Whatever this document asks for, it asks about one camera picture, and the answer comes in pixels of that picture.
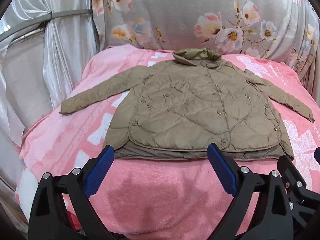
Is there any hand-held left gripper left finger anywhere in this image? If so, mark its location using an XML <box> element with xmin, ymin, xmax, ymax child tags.
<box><xmin>29</xmin><ymin>144</ymin><xmax>116</xmax><ymax>240</ymax></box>

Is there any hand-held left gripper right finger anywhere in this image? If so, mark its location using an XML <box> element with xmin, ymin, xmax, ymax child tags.
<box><xmin>207</xmin><ymin>142</ymin><xmax>293</xmax><ymax>240</ymax></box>

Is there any tan quilted jacket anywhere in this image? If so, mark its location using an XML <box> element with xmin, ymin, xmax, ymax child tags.
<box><xmin>59</xmin><ymin>47</ymin><xmax>315</xmax><ymax>161</ymax></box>

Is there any pink patterned blanket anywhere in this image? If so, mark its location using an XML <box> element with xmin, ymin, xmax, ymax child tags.
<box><xmin>15</xmin><ymin>44</ymin><xmax>320</xmax><ymax>240</ymax></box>

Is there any white satin curtain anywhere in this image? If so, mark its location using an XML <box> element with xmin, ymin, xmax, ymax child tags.
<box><xmin>0</xmin><ymin>0</ymin><xmax>100</xmax><ymax>230</ymax></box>

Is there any grey floral sheet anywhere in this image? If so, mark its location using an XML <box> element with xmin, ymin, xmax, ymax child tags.
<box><xmin>91</xmin><ymin>0</ymin><xmax>320</xmax><ymax>100</ymax></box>

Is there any grey curtain tie band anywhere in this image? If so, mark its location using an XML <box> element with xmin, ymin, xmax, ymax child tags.
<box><xmin>0</xmin><ymin>9</ymin><xmax>92</xmax><ymax>43</ymax></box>

